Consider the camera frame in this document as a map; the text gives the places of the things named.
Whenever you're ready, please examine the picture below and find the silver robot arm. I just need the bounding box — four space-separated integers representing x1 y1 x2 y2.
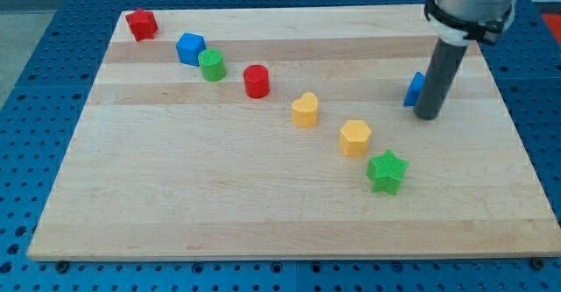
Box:
424 0 517 46

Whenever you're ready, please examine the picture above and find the yellow hexagon block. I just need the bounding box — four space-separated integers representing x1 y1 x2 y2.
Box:
338 119 373 157

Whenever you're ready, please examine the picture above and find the green star block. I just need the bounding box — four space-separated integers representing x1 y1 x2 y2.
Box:
366 150 408 196

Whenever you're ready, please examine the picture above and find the red star block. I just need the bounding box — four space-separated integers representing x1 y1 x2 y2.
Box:
125 8 159 42

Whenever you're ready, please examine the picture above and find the wooden board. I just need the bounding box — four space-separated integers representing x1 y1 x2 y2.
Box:
27 4 560 261

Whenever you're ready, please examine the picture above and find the yellow heart block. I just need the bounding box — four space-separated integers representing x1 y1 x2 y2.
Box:
291 92 319 128

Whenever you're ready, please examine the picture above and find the red cylinder block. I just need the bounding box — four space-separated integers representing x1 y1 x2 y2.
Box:
243 64 270 99

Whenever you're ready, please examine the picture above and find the green cylinder block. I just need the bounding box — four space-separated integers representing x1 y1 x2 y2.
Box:
198 48 226 82

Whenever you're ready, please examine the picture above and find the blue cube block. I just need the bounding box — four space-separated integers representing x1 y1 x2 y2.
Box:
175 32 206 67

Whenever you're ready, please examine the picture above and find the blue triangle block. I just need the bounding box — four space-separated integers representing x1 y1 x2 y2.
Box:
403 72 425 107

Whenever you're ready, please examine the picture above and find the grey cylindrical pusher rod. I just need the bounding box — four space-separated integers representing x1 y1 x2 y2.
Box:
414 39 467 120

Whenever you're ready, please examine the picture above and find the black cable clamp ring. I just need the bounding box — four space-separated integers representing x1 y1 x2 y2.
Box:
423 0 515 46

